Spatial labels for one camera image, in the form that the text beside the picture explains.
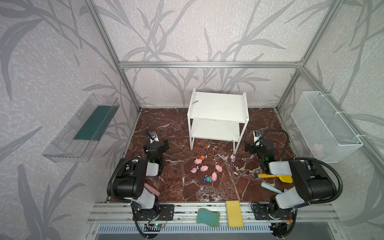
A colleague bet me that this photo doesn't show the clear plastic wall bin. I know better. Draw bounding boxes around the clear plastic wall bin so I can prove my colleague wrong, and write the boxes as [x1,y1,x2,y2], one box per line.
[43,94,120,163]

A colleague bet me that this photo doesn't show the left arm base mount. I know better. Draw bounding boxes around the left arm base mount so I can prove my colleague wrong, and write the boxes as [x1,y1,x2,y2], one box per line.
[133,204,175,221]

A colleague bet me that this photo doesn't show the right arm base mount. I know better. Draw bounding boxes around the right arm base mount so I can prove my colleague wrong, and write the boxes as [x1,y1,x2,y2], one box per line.
[250,202,294,222]

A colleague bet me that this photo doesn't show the yellow sponge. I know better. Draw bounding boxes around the yellow sponge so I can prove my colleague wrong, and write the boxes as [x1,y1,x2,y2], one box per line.
[226,201,244,228]

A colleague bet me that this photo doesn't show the white wire mesh basket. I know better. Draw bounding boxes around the white wire mesh basket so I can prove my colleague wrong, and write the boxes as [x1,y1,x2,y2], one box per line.
[291,91,364,164]

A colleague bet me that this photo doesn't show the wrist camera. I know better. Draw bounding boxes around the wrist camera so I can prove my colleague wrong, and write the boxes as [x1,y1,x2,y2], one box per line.
[253,131,263,143]
[146,130,159,144]

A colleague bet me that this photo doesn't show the pink pig toy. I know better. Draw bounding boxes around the pink pig toy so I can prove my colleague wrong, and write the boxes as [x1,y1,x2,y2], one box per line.
[215,165,223,172]
[212,172,218,182]
[200,165,209,172]
[194,159,203,165]

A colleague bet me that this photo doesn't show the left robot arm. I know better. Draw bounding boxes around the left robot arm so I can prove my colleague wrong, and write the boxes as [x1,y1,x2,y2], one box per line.
[107,140,169,212]

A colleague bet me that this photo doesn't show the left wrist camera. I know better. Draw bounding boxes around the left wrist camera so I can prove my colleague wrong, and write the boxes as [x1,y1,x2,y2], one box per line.
[146,130,159,144]

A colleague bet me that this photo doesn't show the yellow toy spatula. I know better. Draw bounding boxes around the yellow toy spatula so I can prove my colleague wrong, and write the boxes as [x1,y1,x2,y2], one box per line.
[258,174,293,184]

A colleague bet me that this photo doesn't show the teal blue Doraemon figure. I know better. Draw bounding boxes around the teal blue Doraemon figure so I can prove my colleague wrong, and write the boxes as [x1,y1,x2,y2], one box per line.
[204,176,213,183]

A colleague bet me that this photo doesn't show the pink Doraemon figure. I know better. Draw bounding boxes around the pink Doraemon figure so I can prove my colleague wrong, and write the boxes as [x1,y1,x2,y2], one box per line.
[191,167,200,174]

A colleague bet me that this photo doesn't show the teal toy utensil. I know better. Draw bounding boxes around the teal toy utensil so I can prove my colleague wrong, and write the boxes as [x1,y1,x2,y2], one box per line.
[261,182,283,194]

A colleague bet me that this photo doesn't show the green circuit board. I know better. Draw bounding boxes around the green circuit board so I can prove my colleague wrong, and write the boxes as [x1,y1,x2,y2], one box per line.
[145,223,167,232]

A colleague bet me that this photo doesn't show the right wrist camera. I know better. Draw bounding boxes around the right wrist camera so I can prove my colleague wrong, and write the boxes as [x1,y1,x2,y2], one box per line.
[253,131,263,143]

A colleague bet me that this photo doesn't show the white two-tier shelf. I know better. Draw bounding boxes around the white two-tier shelf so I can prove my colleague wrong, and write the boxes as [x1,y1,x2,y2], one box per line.
[187,90,250,155]

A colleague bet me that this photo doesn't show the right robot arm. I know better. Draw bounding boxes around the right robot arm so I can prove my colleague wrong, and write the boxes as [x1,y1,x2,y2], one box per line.
[245,139,344,215]

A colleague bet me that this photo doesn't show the pink object in basket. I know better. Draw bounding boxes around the pink object in basket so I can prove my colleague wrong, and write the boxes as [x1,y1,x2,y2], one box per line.
[312,144,325,160]

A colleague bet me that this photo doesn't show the green blue sponge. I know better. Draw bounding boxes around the green blue sponge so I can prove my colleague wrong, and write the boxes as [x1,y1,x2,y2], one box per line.
[196,208,221,228]

